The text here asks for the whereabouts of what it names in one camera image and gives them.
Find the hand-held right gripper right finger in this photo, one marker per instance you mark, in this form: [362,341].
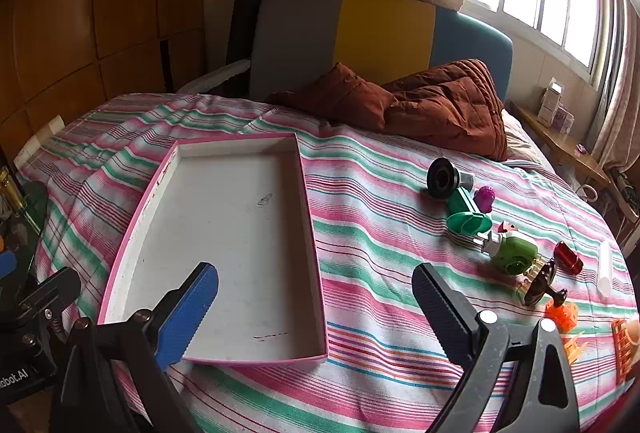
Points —
[440,308]

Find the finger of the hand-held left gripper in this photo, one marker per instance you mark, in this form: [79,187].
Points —
[55,288]
[6,265]

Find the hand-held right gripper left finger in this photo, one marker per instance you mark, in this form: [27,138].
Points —
[190,313]

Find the pink cardboard tray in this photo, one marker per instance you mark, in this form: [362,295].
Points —
[225,238]

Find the green plastic scoop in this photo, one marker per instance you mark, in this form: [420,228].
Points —
[467,220]

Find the green and white toy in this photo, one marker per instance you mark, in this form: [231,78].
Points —
[517,250]

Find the dark brown figure toy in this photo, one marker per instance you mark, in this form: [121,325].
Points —
[537,285]

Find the orange linked cubes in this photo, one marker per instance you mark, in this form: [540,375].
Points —
[562,317]

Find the black funnel with silver neck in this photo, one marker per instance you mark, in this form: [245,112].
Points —
[442,178]

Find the small red container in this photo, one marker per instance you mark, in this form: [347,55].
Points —
[567,257]

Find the yellow scoop piece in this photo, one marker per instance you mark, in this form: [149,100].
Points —
[575,345]

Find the orange plastic rack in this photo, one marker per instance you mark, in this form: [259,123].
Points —
[622,353]

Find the glass side table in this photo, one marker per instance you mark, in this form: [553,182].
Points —
[30,228]

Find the gold capped bottle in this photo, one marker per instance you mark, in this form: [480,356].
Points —
[11,193]

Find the striped blanket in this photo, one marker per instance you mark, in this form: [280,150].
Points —
[375,238]

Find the small red pink toy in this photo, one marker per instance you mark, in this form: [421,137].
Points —
[506,228]

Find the translucent white case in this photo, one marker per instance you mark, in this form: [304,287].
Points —
[605,268]

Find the pale pillow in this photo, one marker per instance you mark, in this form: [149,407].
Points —
[520,138]

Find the peach suction cup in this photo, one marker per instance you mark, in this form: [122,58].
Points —
[635,330]

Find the brown quilted duvet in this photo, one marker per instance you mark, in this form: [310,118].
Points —
[440,108]

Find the wooden side table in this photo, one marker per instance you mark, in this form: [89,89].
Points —
[565,148]

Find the small purple wrapper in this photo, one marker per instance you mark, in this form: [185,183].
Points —
[582,149]

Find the purple cardboard box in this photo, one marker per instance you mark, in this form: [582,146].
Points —
[562,118]

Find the white cardboard box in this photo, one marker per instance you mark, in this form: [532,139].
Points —
[550,105]

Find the wooden wardrobe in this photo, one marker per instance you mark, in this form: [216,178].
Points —
[100,13]

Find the grey yellow blue headboard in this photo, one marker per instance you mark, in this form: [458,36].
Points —
[385,28]

